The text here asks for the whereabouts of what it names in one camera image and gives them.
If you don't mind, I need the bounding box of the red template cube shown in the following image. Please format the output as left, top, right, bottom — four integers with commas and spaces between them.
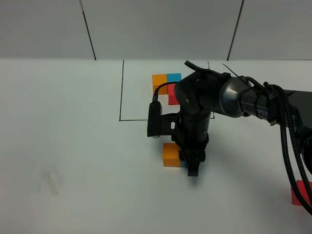
168, 84, 179, 105

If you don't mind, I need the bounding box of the right black camera cable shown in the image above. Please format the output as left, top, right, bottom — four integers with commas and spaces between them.
152, 82, 312, 216

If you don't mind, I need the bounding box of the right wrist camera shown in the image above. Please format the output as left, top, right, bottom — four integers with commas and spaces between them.
147, 101, 179, 137

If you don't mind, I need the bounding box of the black zip tie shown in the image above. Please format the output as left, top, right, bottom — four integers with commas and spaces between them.
184, 60, 247, 83

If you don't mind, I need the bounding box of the orange template cube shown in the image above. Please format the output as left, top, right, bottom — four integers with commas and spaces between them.
152, 74, 168, 95

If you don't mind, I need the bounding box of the blue template cube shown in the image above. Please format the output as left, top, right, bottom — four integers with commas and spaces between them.
166, 73, 182, 82

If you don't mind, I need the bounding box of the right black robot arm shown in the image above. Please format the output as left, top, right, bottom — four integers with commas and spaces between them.
174, 71, 312, 176

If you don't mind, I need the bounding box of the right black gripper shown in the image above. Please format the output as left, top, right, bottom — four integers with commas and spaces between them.
175, 111, 210, 176

